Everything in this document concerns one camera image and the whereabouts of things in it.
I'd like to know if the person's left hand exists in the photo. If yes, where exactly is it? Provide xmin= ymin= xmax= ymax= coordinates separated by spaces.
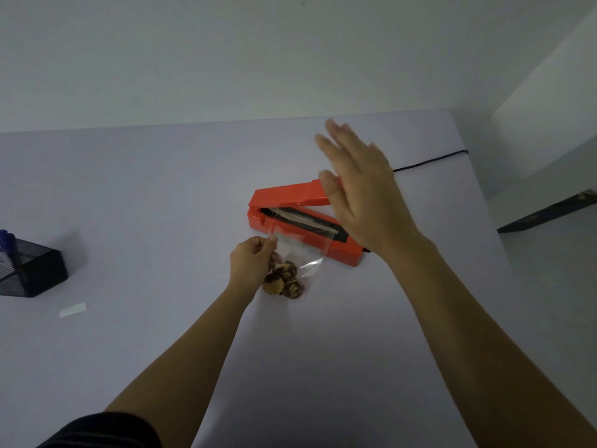
xmin=228 ymin=235 xmax=281 ymax=300

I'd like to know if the person's right hand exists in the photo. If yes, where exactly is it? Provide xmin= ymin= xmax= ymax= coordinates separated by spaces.
xmin=314 ymin=119 xmax=431 ymax=264

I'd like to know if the clear plastic bag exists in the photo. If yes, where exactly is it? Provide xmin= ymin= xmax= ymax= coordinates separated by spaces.
xmin=268 ymin=221 xmax=337 ymax=300

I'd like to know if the person's right forearm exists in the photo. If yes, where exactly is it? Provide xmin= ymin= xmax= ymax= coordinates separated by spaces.
xmin=382 ymin=237 xmax=597 ymax=448

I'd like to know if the person's left forearm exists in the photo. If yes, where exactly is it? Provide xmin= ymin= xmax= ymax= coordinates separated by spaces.
xmin=104 ymin=283 xmax=260 ymax=448

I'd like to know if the red heat sealer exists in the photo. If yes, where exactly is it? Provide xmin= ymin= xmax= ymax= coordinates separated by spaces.
xmin=247 ymin=178 xmax=365 ymax=268

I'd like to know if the dark baseboard strip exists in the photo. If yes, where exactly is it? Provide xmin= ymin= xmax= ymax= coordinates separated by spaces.
xmin=496 ymin=189 xmax=597 ymax=234

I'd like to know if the black mesh pen holder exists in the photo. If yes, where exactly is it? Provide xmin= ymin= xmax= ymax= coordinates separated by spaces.
xmin=0 ymin=237 xmax=69 ymax=298

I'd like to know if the dark sleeve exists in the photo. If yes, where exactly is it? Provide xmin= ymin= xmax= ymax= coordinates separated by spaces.
xmin=36 ymin=412 xmax=162 ymax=448

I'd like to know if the blue pen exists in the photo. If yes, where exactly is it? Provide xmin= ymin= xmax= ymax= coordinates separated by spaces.
xmin=0 ymin=229 xmax=20 ymax=267

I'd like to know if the black power cable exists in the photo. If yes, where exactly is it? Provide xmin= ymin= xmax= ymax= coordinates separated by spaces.
xmin=393 ymin=149 xmax=469 ymax=173

